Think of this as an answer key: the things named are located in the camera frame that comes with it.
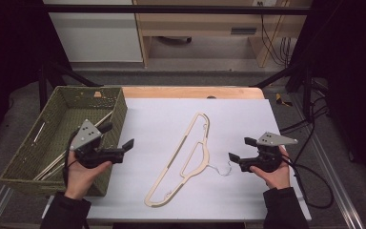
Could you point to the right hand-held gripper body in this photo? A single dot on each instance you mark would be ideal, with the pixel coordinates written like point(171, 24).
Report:
point(265, 160)

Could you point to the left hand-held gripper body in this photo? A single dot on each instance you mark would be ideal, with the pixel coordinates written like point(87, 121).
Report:
point(97, 156)

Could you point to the green woven basket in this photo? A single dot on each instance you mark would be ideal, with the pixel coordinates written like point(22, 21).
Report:
point(70, 117)

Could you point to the beige clothes hanger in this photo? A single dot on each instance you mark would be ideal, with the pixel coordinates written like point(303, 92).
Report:
point(49, 167)
point(207, 157)

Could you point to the person's right hand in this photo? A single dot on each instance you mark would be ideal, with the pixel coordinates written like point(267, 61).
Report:
point(278, 179)

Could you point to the person's left hand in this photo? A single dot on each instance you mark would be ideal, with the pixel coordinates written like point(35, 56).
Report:
point(82, 181)

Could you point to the white paper sheet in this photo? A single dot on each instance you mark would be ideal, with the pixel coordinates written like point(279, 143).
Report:
point(152, 127)

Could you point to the yellow and black tool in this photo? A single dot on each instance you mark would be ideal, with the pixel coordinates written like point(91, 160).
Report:
point(281, 100)

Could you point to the black metal stand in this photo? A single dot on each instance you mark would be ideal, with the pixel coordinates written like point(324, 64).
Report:
point(43, 89)
point(306, 92)

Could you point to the white cabinet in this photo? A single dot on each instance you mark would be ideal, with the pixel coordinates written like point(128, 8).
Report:
point(95, 35)

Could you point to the black curtain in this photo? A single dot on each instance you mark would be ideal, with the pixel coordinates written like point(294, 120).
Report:
point(355, 63)
point(9, 47)

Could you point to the light wooden desk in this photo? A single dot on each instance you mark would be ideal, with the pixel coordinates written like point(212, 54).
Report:
point(203, 24)

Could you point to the black horizontal frame bar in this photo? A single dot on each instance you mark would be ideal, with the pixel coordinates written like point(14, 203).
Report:
point(171, 9)

